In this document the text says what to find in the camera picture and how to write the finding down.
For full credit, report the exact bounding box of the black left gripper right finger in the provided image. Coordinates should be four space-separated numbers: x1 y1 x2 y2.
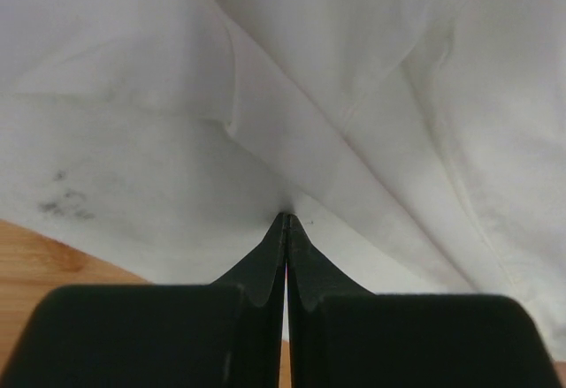
286 215 560 388

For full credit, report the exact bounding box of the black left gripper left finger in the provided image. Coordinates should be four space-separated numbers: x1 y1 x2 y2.
8 215 286 387

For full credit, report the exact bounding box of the white t shirt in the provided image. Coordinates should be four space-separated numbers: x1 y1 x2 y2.
1 0 565 348

